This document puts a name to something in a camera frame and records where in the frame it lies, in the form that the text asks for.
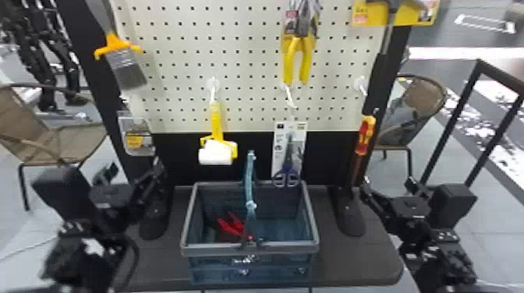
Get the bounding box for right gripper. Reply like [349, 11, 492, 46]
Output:
[359, 181, 432, 235]

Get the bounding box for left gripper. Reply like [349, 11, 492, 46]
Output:
[88, 158, 170, 231]

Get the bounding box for yellow tool in clear pack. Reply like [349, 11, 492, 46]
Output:
[116, 110, 157, 157]

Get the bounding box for red yellow screwdriver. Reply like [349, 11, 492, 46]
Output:
[349, 115, 377, 186]

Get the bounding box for yellow paint roller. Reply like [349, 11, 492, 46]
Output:
[197, 76, 239, 167]

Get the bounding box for red pliers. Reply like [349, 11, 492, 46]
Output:
[216, 211, 256, 242]

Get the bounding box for blue scissors on card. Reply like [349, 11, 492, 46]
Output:
[271, 120, 308, 189]

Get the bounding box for grey mesh chair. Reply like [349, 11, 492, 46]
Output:
[373, 73, 448, 178]

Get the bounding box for blue basket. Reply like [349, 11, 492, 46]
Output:
[179, 150, 320, 287]

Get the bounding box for beige mesh chair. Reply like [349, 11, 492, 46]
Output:
[0, 83, 109, 213]

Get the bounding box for white pegboard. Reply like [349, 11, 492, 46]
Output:
[56, 0, 413, 242]

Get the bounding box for black side table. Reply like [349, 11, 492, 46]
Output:
[416, 58, 524, 207]

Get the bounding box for yellow pliers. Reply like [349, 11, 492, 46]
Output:
[279, 0, 323, 88]

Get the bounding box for tool on yellow card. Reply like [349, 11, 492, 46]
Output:
[350, 0, 442, 28]

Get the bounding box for black cable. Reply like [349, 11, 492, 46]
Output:
[115, 234, 141, 290]

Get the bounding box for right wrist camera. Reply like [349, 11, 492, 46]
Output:
[427, 183, 479, 229]

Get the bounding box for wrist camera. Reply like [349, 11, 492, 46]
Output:
[31, 166, 94, 222]
[427, 183, 479, 229]

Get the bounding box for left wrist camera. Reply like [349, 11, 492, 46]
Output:
[31, 166, 94, 222]

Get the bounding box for yellow handled paint brush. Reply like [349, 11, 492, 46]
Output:
[92, 30, 149, 91]

